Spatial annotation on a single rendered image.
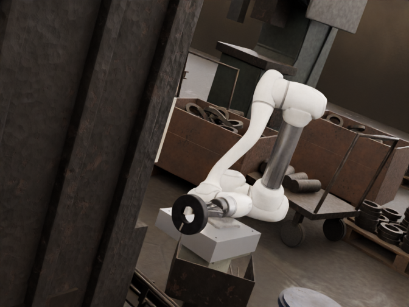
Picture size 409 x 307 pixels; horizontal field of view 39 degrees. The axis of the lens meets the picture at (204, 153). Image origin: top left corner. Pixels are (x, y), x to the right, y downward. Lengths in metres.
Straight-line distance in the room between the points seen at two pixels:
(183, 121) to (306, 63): 3.23
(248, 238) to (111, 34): 1.91
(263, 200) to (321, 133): 2.88
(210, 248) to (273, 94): 0.78
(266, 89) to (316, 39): 4.91
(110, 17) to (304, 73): 6.37
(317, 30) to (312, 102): 4.86
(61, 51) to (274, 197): 1.86
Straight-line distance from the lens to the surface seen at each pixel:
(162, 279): 3.20
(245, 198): 2.45
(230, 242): 2.82
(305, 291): 2.67
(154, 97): 1.37
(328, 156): 5.67
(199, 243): 2.79
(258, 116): 2.56
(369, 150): 5.54
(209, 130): 4.42
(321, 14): 6.84
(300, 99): 2.60
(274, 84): 2.61
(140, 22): 1.30
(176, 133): 4.56
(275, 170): 2.80
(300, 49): 7.30
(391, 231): 4.79
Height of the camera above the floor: 1.51
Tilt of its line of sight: 15 degrees down
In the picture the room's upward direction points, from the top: 18 degrees clockwise
